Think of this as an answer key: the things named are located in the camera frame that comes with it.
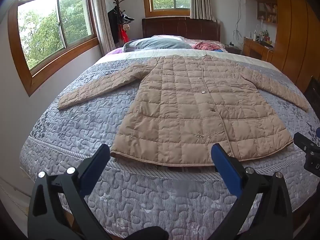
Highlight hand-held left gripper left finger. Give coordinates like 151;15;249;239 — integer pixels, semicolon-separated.
27;144;112;240

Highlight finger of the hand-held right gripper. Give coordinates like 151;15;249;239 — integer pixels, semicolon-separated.
293;132;320;153

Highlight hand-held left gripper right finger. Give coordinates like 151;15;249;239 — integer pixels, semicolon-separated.
211;143;293;240

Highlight beige quilted coat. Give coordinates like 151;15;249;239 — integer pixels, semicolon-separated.
58;54;310;167

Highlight dark furniture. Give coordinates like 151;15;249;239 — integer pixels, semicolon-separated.
303;76;320;112

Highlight grey patterned quilted bedspread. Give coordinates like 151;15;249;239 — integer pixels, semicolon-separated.
19;49;320;239

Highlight wooden desk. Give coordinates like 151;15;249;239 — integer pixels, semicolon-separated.
242;37;275;63

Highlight wooden wardrobe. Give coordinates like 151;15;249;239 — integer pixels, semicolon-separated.
244;0;320;93

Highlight purple bed sheet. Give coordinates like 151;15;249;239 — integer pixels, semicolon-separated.
104;48;125;57

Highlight dark nightstand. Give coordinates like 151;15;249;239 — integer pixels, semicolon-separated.
224;44;242;55

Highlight red plaid cloth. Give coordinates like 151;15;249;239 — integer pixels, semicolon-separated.
192;42;227;51

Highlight red hanging bag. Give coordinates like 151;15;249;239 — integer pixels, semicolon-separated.
119;24;130;42

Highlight grey pillow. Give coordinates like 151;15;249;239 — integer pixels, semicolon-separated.
123;37;193;53

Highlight black hanging garment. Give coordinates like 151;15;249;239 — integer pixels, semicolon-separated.
107;7;122;45

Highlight large wooden framed window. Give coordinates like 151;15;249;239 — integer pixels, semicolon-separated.
7;0;100;97

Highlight dark wooden headboard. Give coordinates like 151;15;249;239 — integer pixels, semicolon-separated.
142;17;221;42

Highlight wooden coat rack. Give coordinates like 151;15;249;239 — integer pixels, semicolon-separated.
113;0;127;13

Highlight wooden wall shelf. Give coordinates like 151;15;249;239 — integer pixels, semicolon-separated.
257;0;278;25

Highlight hanging wall cables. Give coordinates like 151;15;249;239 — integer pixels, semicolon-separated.
232;0;243;46

